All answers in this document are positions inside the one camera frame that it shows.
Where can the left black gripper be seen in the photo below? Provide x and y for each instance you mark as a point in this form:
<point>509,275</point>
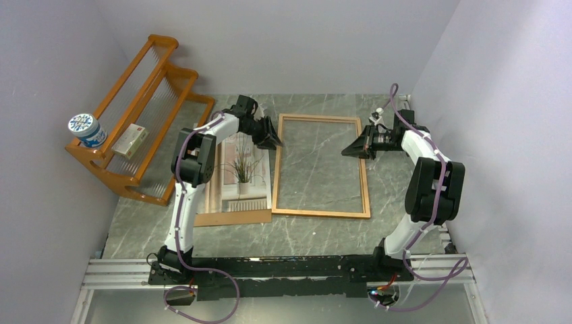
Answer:
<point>271,138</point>

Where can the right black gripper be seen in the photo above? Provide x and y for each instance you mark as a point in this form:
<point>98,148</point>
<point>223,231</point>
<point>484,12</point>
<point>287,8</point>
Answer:
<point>362,146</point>

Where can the plant photo print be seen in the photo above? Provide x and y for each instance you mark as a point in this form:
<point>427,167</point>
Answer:
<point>241,178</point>

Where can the wooden picture frame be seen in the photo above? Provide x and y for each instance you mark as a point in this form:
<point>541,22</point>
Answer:
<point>319,165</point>

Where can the brown backing board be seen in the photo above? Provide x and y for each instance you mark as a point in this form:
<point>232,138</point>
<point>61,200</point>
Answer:
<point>235,218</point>

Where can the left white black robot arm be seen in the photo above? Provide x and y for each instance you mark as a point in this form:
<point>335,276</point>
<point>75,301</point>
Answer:
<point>193,165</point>

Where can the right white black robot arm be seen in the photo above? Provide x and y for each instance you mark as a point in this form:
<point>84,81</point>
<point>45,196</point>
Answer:
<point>432,196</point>

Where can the orange wooden shelf rack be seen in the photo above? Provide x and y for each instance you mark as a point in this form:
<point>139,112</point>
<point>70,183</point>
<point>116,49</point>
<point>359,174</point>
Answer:
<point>149,93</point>

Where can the white red small box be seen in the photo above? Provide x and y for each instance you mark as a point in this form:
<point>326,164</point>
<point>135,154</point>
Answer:
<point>130,141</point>

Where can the blue white round tin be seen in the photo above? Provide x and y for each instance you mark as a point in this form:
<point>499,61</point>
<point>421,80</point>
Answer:
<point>88,130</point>

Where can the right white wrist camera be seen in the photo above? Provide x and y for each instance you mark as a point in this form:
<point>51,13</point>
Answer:
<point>376,117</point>

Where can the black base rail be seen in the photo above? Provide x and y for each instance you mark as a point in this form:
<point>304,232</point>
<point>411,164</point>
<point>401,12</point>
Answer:
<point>276,276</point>

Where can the aluminium extrusion rail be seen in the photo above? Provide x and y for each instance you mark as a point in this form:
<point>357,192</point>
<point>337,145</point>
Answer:
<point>133,274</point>

